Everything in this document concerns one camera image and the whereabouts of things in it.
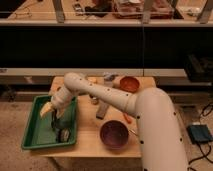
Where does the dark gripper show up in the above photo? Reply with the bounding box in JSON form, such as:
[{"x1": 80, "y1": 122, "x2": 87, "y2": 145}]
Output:
[{"x1": 51, "y1": 110, "x2": 62, "y2": 130}]

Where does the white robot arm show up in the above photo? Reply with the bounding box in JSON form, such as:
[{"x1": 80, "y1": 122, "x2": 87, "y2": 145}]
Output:
[{"x1": 40, "y1": 72, "x2": 188, "y2": 171}]

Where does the green plastic tray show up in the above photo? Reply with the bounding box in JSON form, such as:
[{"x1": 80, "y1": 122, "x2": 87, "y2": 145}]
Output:
[{"x1": 21, "y1": 95, "x2": 78, "y2": 150}]

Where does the small metal cup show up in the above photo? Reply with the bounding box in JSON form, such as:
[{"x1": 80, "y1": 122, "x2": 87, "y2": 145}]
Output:
[{"x1": 89, "y1": 95, "x2": 99, "y2": 105}]

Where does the purple bowl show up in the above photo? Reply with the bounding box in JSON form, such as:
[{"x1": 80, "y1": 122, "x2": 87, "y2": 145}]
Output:
[{"x1": 99, "y1": 120, "x2": 129, "y2": 149}]

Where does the orange carrot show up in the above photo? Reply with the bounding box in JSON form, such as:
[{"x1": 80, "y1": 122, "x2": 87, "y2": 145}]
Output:
[{"x1": 123, "y1": 113, "x2": 132, "y2": 124}]

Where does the red bowl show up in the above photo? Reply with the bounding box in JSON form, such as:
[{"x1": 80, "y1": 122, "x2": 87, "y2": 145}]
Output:
[{"x1": 120, "y1": 76, "x2": 140, "y2": 93}]

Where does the black power adapter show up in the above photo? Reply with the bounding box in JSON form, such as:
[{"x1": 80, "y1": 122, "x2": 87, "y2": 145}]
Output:
[{"x1": 187, "y1": 125, "x2": 213, "y2": 144}]

